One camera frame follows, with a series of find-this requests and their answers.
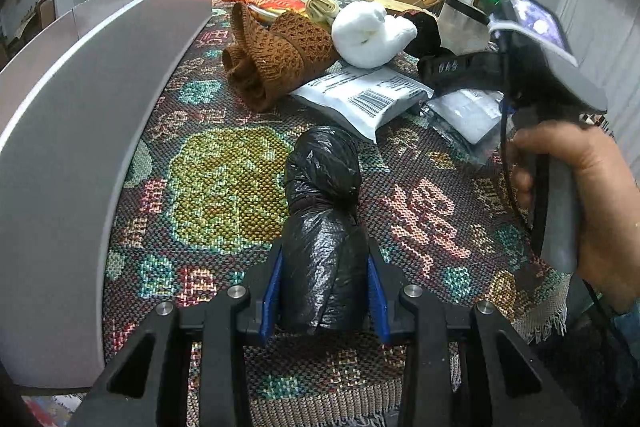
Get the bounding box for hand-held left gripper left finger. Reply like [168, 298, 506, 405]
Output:
[70, 249, 286, 427]

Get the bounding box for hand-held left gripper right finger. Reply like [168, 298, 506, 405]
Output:
[367, 239, 583, 427]

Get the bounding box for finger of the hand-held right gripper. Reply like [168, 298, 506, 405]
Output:
[417, 51, 506, 98]

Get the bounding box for black plastic bag bundle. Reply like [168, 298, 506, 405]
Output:
[280, 125, 371, 335]

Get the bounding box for white towel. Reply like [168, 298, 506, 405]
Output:
[331, 1, 418, 68]

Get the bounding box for person's right hand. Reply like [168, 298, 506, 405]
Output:
[512, 122, 640, 313]

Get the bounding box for clear plastic packet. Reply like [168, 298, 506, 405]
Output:
[425, 89, 506, 158]

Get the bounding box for grey flat panel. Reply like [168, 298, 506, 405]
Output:
[440, 0, 498, 52]

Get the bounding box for black cloth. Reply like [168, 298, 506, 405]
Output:
[400, 9, 453, 60]

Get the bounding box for white shipping bag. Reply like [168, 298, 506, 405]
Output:
[289, 66, 435, 144]

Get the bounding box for colourful woven printed blanket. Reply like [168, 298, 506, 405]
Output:
[102, 0, 616, 427]

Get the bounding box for yellow rolled towel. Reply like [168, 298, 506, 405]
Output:
[305, 0, 343, 30]

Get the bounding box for brown knitted scarf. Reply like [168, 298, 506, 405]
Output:
[221, 1, 341, 112]

